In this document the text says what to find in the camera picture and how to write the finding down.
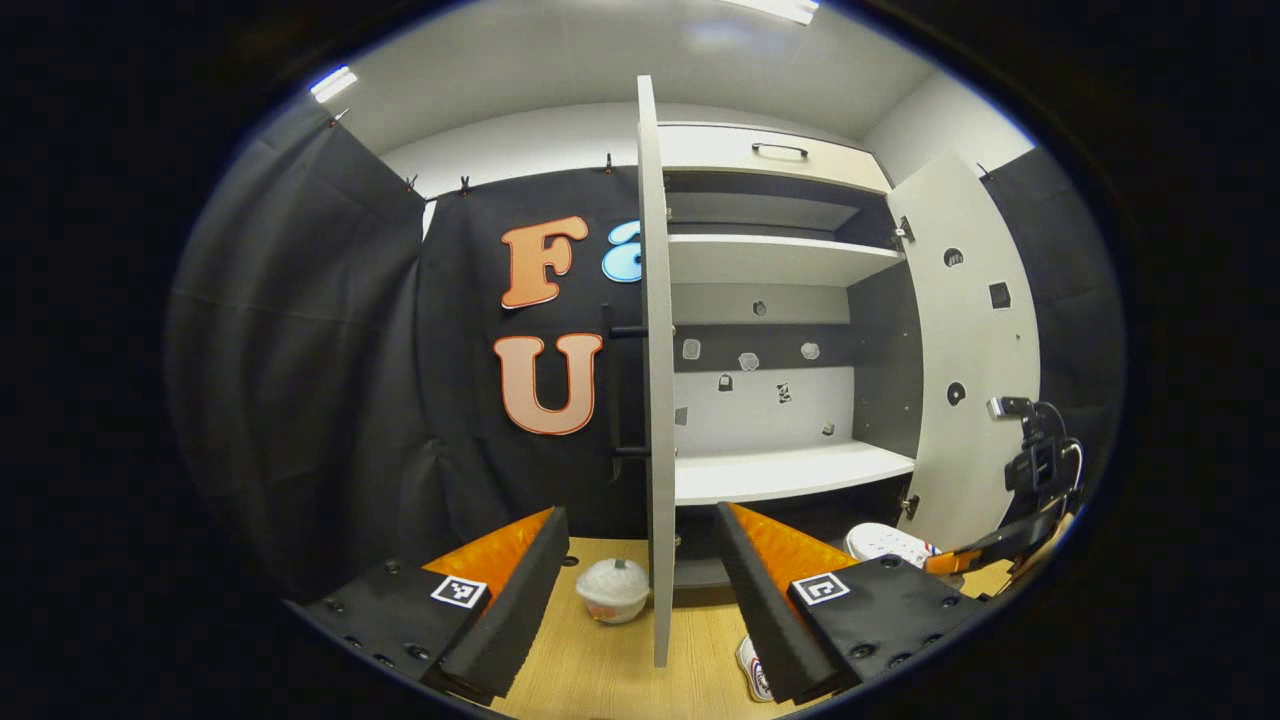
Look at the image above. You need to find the ceiling light panel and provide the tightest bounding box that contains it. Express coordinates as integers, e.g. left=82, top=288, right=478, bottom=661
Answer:
left=308, top=65, right=359, bottom=104
left=715, top=0, right=821, bottom=26

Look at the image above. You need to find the white cabinet drawer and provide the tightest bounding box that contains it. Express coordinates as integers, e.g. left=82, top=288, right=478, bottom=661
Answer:
left=658, top=122, right=893, bottom=194

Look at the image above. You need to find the white shoe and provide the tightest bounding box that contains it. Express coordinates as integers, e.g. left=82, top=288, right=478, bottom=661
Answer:
left=845, top=522, right=946, bottom=573
left=735, top=635, right=777, bottom=703

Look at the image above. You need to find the white shoe cabinet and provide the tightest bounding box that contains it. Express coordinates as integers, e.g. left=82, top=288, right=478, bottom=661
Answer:
left=655, top=122, right=926, bottom=591

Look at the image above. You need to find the white lidded bowl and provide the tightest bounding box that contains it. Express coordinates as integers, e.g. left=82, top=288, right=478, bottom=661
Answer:
left=576, top=558, right=651, bottom=625

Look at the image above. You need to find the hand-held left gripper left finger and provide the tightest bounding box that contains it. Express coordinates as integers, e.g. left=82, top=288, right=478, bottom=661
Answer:
left=285, top=505, right=571, bottom=708

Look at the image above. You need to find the white shoe cabinet door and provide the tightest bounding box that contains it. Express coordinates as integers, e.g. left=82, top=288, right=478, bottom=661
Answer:
left=885, top=150, right=1043, bottom=553
left=636, top=75, right=679, bottom=669

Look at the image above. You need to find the thin gripper cable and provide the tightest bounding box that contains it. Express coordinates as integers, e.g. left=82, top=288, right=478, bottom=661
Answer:
left=1035, top=400, right=1087, bottom=501

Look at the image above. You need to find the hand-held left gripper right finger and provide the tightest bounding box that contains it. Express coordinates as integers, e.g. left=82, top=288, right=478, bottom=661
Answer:
left=713, top=502, right=991, bottom=706

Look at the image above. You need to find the black door handle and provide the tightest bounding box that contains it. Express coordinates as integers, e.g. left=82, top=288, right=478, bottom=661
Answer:
left=603, top=305, right=651, bottom=481

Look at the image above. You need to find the black backdrop cloth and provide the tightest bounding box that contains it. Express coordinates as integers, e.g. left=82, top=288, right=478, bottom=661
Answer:
left=975, top=148, right=1129, bottom=531
left=165, top=95, right=651, bottom=601

